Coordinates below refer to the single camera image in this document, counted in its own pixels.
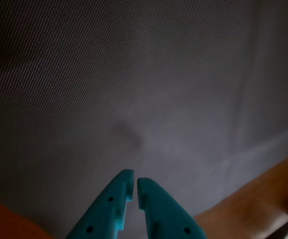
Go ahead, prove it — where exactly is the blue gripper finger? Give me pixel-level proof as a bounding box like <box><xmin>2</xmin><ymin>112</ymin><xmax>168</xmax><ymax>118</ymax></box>
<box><xmin>65</xmin><ymin>169</ymin><xmax>135</xmax><ymax>239</ymax></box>
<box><xmin>136</xmin><ymin>177</ymin><xmax>208</xmax><ymax>239</ymax></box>

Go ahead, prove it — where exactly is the grey mat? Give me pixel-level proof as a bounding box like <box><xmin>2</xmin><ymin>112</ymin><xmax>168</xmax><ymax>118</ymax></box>
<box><xmin>0</xmin><ymin>0</ymin><xmax>288</xmax><ymax>239</ymax></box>

